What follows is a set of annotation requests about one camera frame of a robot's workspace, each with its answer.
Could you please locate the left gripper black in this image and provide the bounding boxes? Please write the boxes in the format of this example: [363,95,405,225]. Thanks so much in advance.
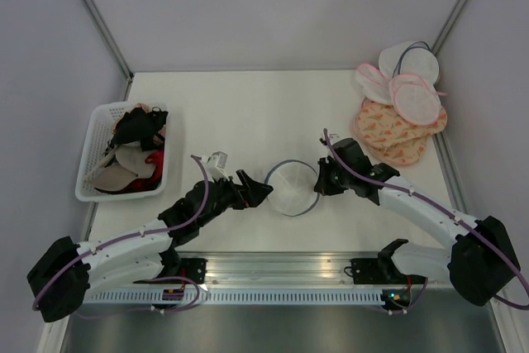
[197,169,273,227]

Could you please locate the white mesh laundry bag blue trim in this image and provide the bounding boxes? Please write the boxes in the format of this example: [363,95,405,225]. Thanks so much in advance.
[264,160,320,217]

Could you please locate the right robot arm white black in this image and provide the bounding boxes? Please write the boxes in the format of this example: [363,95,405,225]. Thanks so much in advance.
[314,133,528,306]

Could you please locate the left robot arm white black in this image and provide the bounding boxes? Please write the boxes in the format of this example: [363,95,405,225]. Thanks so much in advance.
[26,169,274,323]

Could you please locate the right arm base black plate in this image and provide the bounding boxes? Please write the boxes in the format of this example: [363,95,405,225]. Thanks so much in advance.
[350,258,399,285]

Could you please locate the left arm base black plate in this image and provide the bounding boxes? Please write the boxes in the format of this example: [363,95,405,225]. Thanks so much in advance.
[135,258,207,284]

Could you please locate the floral orange laundry bag upper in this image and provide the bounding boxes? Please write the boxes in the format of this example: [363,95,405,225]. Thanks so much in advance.
[352,103,447,149]

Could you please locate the floral orange laundry bag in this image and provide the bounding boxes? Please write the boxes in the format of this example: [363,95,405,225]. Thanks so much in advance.
[352,103,447,149]
[367,137,427,166]

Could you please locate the floral orange laundry bag lower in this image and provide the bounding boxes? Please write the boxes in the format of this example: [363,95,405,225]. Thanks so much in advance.
[367,137,427,166]

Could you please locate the red bra in basket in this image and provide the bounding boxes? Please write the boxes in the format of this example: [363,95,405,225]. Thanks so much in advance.
[124,150,164,193]

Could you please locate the pink trimmed mesh bag back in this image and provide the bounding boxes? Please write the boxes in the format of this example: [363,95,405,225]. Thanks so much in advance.
[355,63,393,105]

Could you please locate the pink trimmed mesh bag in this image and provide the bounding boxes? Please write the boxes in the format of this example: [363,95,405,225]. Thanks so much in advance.
[388,74,446,126]
[355,63,393,105]

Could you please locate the beige bra in basket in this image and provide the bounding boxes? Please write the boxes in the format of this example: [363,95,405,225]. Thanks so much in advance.
[83,146,156,193]

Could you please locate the pink trimmed mesh bag front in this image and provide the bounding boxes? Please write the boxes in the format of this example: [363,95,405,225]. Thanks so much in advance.
[388,74,446,126]

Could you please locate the black bra in basket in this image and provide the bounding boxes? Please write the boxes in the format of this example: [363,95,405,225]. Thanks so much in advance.
[110,107,169,151]

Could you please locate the white mesh bag blue zipper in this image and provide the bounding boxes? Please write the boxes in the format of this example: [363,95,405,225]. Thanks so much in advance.
[378,41,440,84]

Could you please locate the white plastic basket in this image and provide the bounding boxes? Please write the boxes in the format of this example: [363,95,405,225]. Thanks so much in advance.
[75,101,174,202]

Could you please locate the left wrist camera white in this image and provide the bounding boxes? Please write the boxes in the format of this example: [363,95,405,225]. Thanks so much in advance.
[201,151,229,181]

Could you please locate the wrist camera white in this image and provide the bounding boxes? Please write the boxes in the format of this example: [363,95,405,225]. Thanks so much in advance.
[201,151,229,181]
[319,133,341,147]

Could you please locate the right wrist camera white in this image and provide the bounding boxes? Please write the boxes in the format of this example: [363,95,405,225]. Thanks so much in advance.
[319,133,341,147]

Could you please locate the aluminium rail front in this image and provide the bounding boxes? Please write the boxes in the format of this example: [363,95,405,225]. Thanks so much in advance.
[57,250,508,288]

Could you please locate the white slotted cable duct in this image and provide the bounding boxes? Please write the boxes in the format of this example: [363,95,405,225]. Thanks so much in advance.
[84,286,384,306]

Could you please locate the left aluminium frame post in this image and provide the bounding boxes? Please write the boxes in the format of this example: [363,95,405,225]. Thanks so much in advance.
[80,0,134,83]

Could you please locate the aluminium frame post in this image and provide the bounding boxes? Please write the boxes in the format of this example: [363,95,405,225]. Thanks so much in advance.
[80,0,134,83]
[431,0,470,55]

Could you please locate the right aluminium frame post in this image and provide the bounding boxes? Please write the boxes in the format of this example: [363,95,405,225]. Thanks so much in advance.
[431,0,470,55]

